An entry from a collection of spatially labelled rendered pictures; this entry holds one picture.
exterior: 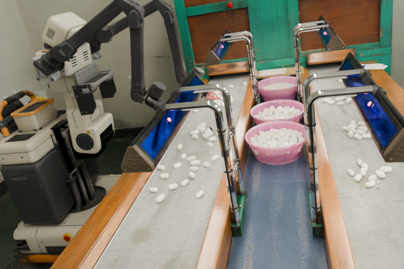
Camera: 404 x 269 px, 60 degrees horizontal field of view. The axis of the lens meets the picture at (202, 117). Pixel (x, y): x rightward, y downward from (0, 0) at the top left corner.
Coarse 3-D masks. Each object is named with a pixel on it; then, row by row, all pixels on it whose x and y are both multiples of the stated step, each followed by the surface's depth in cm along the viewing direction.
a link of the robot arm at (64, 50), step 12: (120, 0) 142; (132, 0) 148; (108, 12) 146; (120, 12) 145; (144, 12) 151; (96, 24) 149; (72, 36) 152; (84, 36) 152; (60, 48) 153; (72, 48) 153; (60, 60) 155
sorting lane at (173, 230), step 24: (240, 96) 210; (192, 120) 187; (192, 144) 159; (216, 144) 155; (168, 168) 142; (216, 168) 136; (144, 192) 128; (168, 192) 126; (192, 192) 123; (216, 192) 120; (144, 216) 115; (168, 216) 112; (192, 216) 110; (120, 240) 106; (144, 240) 104; (168, 240) 102; (192, 240) 100; (96, 264) 97; (120, 264) 96; (144, 264) 95; (168, 264) 93; (192, 264) 92
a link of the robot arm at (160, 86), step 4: (152, 84) 162; (156, 84) 162; (160, 84) 164; (148, 88) 164; (152, 88) 163; (156, 88) 162; (160, 88) 161; (164, 88) 163; (148, 92) 164; (152, 92) 163; (156, 92) 162; (160, 92) 163; (136, 96) 163; (140, 96) 163; (144, 96) 164; (156, 96) 164; (160, 96) 164; (136, 100) 164; (140, 100) 164
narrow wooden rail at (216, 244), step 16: (240, 112) 179; (240, 128) 160; (240, 144) 146; (240, 160) 136; (224, 176) 125; (224, 192) 115; (224, 208) 107; (208, 224) 102; (224, 224) 101; (208, 240) 95; (224, 240) 97; (208, 256) 90; (224, 256) 96
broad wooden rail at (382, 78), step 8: (376, 72) 201; (384, 72) 198; (376, 80) 188; (384, 80) 186; (392, 80) 184; (384, 88) 176; (392, 88) 174; (400, 88) 172; (392, 96) 165; (400, 96) 163; (400, 104) 155; (400, 112) 148
